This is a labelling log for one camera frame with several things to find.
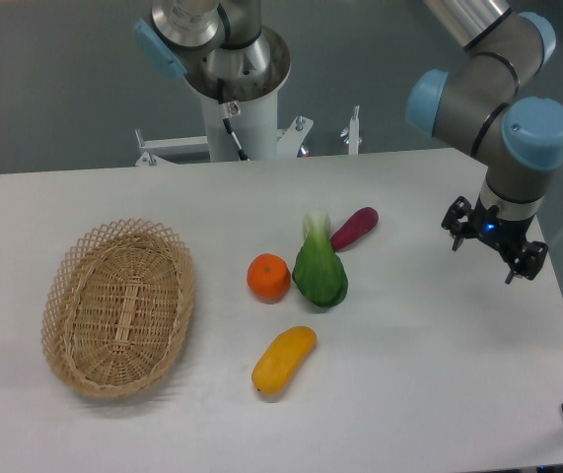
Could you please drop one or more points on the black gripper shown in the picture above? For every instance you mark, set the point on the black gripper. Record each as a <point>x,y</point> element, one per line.
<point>509,238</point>

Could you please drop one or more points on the orange tangerine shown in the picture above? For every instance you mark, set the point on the orange tangerine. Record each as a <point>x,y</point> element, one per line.
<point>268,277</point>

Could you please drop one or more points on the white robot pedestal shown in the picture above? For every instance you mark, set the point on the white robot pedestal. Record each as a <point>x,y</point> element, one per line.
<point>238,92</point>

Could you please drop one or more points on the woven wicker basket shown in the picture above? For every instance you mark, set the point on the woven wicker basket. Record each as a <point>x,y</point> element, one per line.
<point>118,309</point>

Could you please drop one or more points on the yellow mango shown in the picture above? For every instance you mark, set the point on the yellow mango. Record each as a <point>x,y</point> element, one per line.
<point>283,357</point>

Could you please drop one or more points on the green bok choy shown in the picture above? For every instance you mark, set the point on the green bok choy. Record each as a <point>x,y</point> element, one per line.
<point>318,272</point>

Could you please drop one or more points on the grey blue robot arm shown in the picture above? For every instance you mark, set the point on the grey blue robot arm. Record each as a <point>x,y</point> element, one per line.
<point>477,111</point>

